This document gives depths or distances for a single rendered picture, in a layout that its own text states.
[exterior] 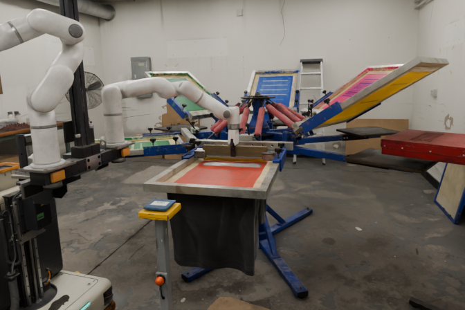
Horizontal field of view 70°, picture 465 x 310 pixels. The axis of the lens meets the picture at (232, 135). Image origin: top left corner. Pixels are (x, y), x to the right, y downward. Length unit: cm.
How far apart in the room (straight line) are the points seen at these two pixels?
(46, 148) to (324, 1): 534
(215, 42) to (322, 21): 192
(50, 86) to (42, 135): 20
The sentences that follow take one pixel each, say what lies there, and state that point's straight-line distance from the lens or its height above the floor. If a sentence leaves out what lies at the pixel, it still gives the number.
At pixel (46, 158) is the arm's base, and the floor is 117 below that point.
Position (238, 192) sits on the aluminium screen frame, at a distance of 148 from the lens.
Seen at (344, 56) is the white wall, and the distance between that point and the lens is 610.
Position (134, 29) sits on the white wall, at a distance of 710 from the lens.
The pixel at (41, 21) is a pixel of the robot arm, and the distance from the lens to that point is 145.
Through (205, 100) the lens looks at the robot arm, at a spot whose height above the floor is 135.
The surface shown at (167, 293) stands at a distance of 158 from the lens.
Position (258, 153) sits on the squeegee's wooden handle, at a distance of 202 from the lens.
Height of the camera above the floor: 147
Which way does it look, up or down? 10 degrees down
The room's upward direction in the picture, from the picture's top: 1 degrees counter-clockwise
